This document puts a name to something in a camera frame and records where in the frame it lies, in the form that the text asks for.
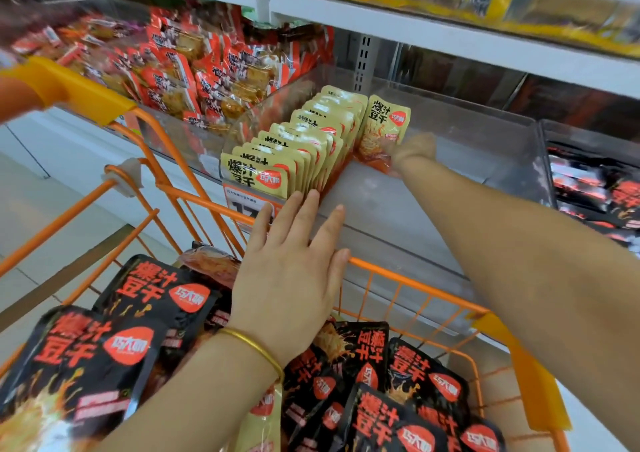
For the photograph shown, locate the pile of red tan packets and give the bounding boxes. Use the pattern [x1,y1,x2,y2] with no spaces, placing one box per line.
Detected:
[10,7,336,133]

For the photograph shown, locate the pile of black orange snacks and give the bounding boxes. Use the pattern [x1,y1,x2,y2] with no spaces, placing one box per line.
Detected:
[0,245,506,452]

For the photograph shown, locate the person's right forearm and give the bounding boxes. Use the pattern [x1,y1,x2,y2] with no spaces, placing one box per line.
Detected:
[398,155,640,450]

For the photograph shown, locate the person's left forearm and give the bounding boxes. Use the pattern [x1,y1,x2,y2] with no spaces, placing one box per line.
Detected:
[95,331,286,452]

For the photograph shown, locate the orange price tag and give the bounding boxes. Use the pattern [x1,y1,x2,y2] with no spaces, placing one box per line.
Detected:
[225,181,286,218]

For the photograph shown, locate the person's right hand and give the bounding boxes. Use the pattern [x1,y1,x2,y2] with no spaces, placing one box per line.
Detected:
[390,131,439,175]

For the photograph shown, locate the gold bracelet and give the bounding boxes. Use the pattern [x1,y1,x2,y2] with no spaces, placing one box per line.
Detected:
[217,325,287,378]

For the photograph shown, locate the row of yellow orange snacks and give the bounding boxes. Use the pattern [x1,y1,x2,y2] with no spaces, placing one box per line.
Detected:
[220,85,369,204]

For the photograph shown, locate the orange shopping cart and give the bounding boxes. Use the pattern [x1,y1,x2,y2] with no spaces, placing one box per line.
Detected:
[0,57,573,452]

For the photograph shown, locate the person's left hand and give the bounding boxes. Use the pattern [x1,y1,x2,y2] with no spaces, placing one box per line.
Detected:
[230,189,353,366]

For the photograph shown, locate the row of black orange snacks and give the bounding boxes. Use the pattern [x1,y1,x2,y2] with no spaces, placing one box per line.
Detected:
[548,145,640,258]

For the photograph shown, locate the yellow orange snack packet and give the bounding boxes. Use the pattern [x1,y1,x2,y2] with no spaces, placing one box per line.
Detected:
[358,93,412,175]

